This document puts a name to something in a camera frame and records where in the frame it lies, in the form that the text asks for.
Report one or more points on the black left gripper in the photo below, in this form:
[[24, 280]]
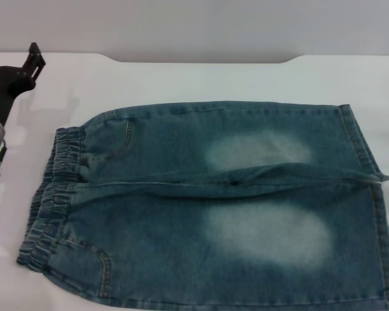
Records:
[[3, 87]]

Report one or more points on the blue denim shorts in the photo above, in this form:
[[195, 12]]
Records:
[[181, 226]]

